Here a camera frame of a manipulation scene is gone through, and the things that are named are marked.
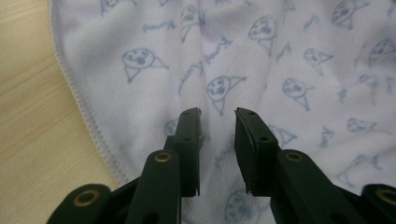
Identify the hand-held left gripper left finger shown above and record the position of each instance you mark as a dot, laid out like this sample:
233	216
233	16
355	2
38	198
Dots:
186	149

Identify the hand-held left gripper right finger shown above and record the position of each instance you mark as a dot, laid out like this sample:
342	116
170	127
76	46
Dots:
258	155

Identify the lavender printed towel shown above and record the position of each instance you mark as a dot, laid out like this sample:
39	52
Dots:
249	62

